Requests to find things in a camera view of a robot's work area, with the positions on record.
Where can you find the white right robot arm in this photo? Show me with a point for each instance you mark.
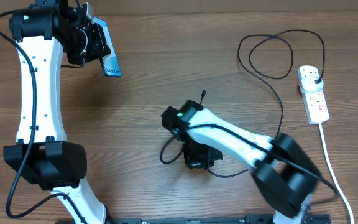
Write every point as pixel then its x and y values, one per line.
pixel 284 174

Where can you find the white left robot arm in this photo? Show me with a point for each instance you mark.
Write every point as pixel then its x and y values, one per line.
pixel 44 34

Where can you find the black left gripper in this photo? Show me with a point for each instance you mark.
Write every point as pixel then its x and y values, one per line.
pixel 100 49

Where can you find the white charger plug adapter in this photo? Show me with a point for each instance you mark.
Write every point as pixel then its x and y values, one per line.
pixel 310 85

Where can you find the Samsung Galaxy smartphone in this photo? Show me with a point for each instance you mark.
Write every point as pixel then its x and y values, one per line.
pixel 109 62

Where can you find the white power strip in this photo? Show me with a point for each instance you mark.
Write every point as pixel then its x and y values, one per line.
pixel 315 103

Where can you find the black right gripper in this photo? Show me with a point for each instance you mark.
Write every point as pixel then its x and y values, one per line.
pixel 206 162

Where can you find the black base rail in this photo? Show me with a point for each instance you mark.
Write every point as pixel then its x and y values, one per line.
pixel 248 219

